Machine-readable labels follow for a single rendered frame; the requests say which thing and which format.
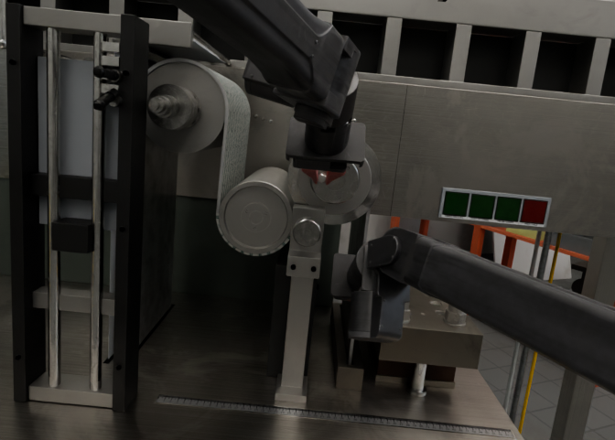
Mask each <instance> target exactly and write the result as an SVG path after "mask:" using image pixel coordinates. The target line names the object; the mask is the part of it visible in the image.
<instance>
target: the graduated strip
mask: <svg viewBox="0 0 615 440"><path fill-rule="evenodd" d="M155 402H156V403H165V404H175V405H184V406H193V407H202V408H211V409H221V410H230V411H239V412H248V413H266V414H275V415H284V416H294V417H303V418H312V419H321V420H331V421H340V422H349V423H358V424H376V425H385V426H394V427H403V428H412V429H421V430H430V431H439V432H449V433H458V434H467V435H485V436H494V437H503V438H512V439H517V438H516V437H515V435H514V434H513V432H512V430H511V429H504V428H495V427H486V426H477V425H467V424H450V423H441V422H431V421H422V420H413V419H404V418H394V417H385V416H376V415H367V414H357V413H340V412H331V411H321V410H312V409H303V408H294V407H285V406H275V405H266V404H257V403H248V402H230V401H221V400H212V399H202V398H193V397H184V396H175V395H165V394H159V395H158V397H157V398H156V401H155Z"/></svg>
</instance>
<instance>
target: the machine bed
mask: <svg viewBox="0 0 615 440"><path fill-rule="evenodd" d="M272 308H273V302H269V301H260V300H251V299H241V298H232V297H223V296H214V295H196V294H187V293H178V292H172V297H171V307H170V308H169V310H168V311H167V312H166V313H165V314H164V315H163V316H162V317H161V319H160V320H159V321H158V322H157V324H156V325H155V326H154V328H153V329H152V330H151V331H150V332H149V334H148V335H147V336H146V338H145V339H144V340H143V341H142V342H141V344H140V345H139V357H138V385H137V394H136V395H135V397H134V399H133V400H132V401H131V402H130V404H129V405H128V407H127V408H126V410H125V411H124V412H116V411H113V408H108V407H99V406H90V405H80V404H71V403H62V402H44V401H35V400H29V399H28V400H27V401H26V402H15V401H14V373H13V330H12V287H11V275H2V274H0V440H524V439H523V437H522V436H521V434H520V433H519V431H518V429H517V428H516V426H515V425H514V423H513V421H512V420H511V418H510V417H509V415H508V414H507V413H506V412H505V410H504V409H503V407H502V405H501V404H500V402H499V401H498V399H497V398H496V396H495V395H494V393H493V392H492V390H491V388H490V387H489V385H488V384H487V382H486V381H485V380H484V379H483V377H482V376H481V374H480V372H479V371H478V370H474V369H465V368H456V372H455V378H454V382H455V389H448V388H438V387H429V386H425V387H426V396H424V397H415V396H413V395H411V394H409V393H408V392H407V391H406V385H407V384H402V383H392V382H383V381H375V378H374V375H373V371H372V364H371V360H370V355H369V351H368V348H367V343H366V341H362V340H359V345H360V350H361V358H362V363H363V367H364V373H363V379H362V387H361V391H355V390H346V389H337V388H336V387H335V374H334V361H333V348H332V336H331V323H330V315H331V307H324V306H315V309H314V318H313V327H312V336H311V344H310V352H309V362H308V370H307V401H306V402H287V401H278V400H275V388H276V382H277V377H268V376H266V372H267V361H268V350H269V339H270V329H271V319H272ZM90 330H91V313H83V312H74V311H65V310H61V373H62V374H71V375H81V376H90ZM108 346H109V315H102V378H108V379H112V378H113V359H112V361H111V362H110V363H109V364H106V363H104V361H105V360H106V359H107V358H108ZM159 394H165V395H175V396H184V397H193V398H202V399H212V400H221V401H230V402H248V403H257V404H266V405H275V406H285V407H294V408H303V409H312V410H321V411H331V412H340V413H357V414H367V415H376V416H385V417H394V418H404V419H413V420H422V421H431V422H441V423H450V424H467V425H477V426H486V427H495V428H504V429H511V430H512V432H513V434H514V435H515V437H516V438H517V439H512V438H503V437H494V436H485V435H467V434H458V433H449V432H439V431H430V430H421V429H412V428H403V427H394V426H385V425H376V424H358V423H349V422H340V421H331V420H321V419H312V418H303V417H294V416H284V415H275V414H266V413H248V412H239V411H230V410H221V409H211V408H202V407H193V406H184V405H175V404H165V403H156V402H155V401H156V398H157V397H158V395H159Z"/></svg>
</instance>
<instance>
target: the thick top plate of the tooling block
mask: <svg viewBox="0 0 615 440"><path fill-rule="evenodd" d="M447 307H448V303H446V302H443V301H441V300H439V299H436V298H434V297H432V296H430V295H426V294H424V293H422V292H420V291H418V290H417V289H415V288H414V287H412V286H411V285H410V302H409V309H410V317H409V318H410V322H409V323H407V324H403V333H402V337H401V339H400V340H399V341H396V342H393V343H380V342H374V345H375V347H376V351H377V355H378V358H379V360H391V361H401V362H410V363H419V364H428V365H438V366H447V367H456V368H465V369H474V370H477V369H478V365H479V360H480V350H481V345H482V340H483V334H482V333H481V332H480V330H479V329H478V328H477V327H476V325H475V324H474V323H473V322H472V320H471V319H470V318H469V316H468V315H466V321H465V322H466V326H465V327H453V326H451V325H448V324H446V323H445V322H444V321H443V318H444V317H445V313H446V308H447Z"/></svg>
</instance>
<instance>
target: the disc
mask: <svg viewBox="0 0 615 440"><path fill-rule="evenodd" d="M365 158H366V160H367V162H368V164H369V166H370V170H371V174H372V183H371V187H370V191H369V193H368V195H367V197H366V199H365V200H364V201H363V203H362V204H361V205H360V206H359V207H358V208H356V209H354V210H352V211H350V212H348V213H345V214H341V215H328V214H325V221H324V223H325V224H332V225H337V224H344V223H348V222H351V221H353V220H356V219H358V218H359V217H360V216H362V215H363V214H364V213H366V212H367V211H368V210H369V209H370V208H371V206H372V205H373V203H374V202H375V200H376V199H377V197H378V194H379V192H380V188H381V184H382V172H381V167H380V164H379V161H378V158H377V156H376V154H375V153H374V152H373V150H372V149H371V148H370V147H369V146H368V145H367V144H366V143H365ZM298 171H299V168H295V167H293V158H292V160H291V162H290V165H289V169H288V175H287V182H288V188H289V192H290V194H291V197H292V199H293V200H294V202H295V204H299V205H308V204H307V203H306V201H305V200H304V198H303V197H302V195H301V193H300V190H299V186H298Z"/></svg>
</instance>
